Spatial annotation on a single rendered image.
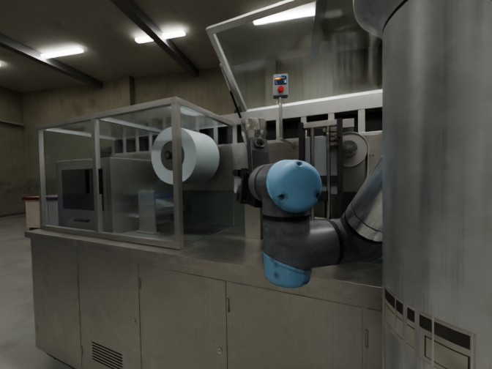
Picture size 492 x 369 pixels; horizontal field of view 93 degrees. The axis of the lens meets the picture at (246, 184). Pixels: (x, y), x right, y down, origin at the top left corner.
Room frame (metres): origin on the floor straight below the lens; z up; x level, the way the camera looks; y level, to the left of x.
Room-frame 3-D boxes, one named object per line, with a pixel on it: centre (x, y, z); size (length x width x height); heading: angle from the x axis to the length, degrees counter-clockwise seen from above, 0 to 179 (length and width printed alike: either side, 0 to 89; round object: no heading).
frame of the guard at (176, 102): (1.56, 0.74, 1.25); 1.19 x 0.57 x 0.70; 65
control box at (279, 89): (1.13, -0.17, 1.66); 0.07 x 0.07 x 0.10; 84
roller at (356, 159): (1.10, -0.49, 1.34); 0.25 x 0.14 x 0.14; 155
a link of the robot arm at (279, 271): (0.38, -0.08, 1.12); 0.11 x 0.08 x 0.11; 103
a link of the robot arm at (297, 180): (0.38, -0.06, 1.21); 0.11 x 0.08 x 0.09; 13
